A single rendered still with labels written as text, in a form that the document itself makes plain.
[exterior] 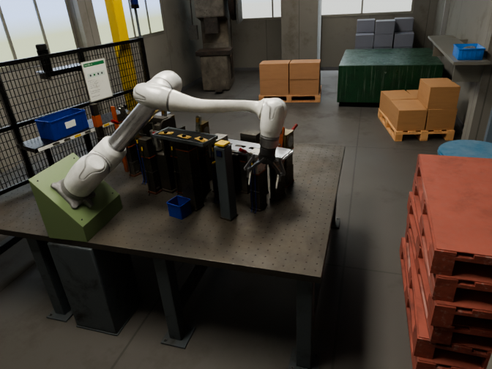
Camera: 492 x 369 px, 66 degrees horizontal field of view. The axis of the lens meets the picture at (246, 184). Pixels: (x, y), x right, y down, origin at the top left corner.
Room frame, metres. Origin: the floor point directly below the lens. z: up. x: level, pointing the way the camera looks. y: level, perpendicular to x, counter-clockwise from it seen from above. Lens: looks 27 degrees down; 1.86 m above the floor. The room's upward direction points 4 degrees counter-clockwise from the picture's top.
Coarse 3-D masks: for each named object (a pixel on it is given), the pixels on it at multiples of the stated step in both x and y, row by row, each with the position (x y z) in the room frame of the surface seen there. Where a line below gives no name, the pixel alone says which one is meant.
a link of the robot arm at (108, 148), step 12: (168, 72) 1.90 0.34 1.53; (180, 84) 1.91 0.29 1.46; (144, 108) 1.89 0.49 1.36; (132, 120) 1.92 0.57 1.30; (144, 120) 1.91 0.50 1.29; (120, 132) 1.94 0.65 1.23; (132, 132) 1.93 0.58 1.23; (108, 144) 1.97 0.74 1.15; (120, 144) 1.95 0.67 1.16; (108, 156) 1.94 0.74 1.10; (120, 156) 1.97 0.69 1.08
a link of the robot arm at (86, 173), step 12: (84, 156) 1.84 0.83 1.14; (96, 156) 1.85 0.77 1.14; (72, 168) 1.81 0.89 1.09; (84, 168) 1.77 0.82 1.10; (96, 168) 1.78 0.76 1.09; (108, 168) 1.92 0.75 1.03; (72, 180) 1.78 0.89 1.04; (84, 180) 1.76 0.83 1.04; (96, 180) 1.78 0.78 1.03; (72, 192) 1.78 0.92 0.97; (84, 192) 1.79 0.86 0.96
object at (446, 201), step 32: (448, 160) 2.22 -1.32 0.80; (480, 160) 2.18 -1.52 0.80; (416, 192) 2.22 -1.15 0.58; (448, 192) 1.81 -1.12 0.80; (480, 192) 1.79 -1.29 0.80; (416, 224) 1.92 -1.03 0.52; (448, 224) 1.51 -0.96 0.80; (480, 224) 1.49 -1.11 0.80; (416, 256) 1.85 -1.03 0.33; (448, 256) 1.30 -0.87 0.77; (480, 256) 1.26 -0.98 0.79; (416, 288) 1.64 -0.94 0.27; (448, 288) 1.28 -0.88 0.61; (480, 288) 1.24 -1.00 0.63; (416, 320) 1.42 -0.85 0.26; (448, 320) 1.24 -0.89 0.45; (480, 320) 1.27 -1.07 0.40; (416, 352) 1.30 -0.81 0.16; (448, 352) 1.31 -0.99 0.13; (480, 352) 1.22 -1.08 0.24
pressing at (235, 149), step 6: (228, 138) 2.35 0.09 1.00; (234, 144) 2.24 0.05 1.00; (240, 144) 2.23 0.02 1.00; (246, 144) 2.23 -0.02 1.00; (252, 144) 2.22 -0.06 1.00; (258, 144) 2.21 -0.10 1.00; (234, 150) 2.13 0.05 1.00; (276, 150) 2.10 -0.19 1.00; (282, 150) 2.09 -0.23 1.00; (288, 150) 2.08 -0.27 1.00; (276, 156) 2.01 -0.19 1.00; (282, 156) 2.00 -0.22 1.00; (288, 156) 2.02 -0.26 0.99
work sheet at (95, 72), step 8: (80, 64) 2.98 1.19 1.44; (88, 64) 3.02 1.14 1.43; (96, 64) 3.08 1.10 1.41; (104, 64) 3.14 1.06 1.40; (88, 72) 3.01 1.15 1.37; (96, 72) 3.06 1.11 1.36; (104, 72) 3.13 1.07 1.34; (88, 80) 2.99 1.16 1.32; (96, 80) 3.05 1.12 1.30; (104, 80) 3.11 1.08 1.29; (88, 88) 2.98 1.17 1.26; (96, 88) 3.04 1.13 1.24; (104, 88) 3.10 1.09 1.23; (96, 96) 3.02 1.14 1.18; (104, 96) 3.08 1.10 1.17; (112, 96) 3.15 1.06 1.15
